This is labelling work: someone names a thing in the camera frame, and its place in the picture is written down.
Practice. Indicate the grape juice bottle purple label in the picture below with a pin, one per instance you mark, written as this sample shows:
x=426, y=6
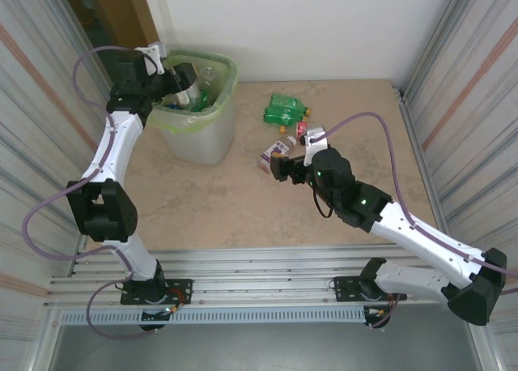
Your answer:
x=275, y=148

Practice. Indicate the clear bottle green cap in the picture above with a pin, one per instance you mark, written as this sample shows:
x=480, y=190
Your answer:
x=207, y=76

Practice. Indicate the clear bottle red label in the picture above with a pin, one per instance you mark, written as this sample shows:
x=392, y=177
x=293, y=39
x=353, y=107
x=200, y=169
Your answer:
x=300, y=127

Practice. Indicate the green soda bottle yellow cap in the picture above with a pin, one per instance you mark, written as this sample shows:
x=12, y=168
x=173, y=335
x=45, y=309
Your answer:
x=283, y=103
x=279, y=118

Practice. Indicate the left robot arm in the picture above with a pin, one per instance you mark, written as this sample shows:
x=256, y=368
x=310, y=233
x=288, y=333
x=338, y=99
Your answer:
x=113, y=144

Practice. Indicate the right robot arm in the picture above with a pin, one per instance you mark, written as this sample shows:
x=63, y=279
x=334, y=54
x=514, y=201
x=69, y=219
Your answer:
x=425, y=241

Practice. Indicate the green plastic bin liner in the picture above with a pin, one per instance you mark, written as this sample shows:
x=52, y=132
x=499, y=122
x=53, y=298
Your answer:
x=228, y=91

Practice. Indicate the translucent plastic waste bin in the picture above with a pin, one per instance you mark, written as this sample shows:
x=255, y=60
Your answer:
x=206, y=144

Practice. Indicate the brown wooden door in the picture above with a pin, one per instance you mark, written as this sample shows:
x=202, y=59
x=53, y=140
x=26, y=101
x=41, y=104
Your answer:
x=141, y=14

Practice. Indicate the aluminium rail frame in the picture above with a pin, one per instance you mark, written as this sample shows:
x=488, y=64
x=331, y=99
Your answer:
x=259, y=265

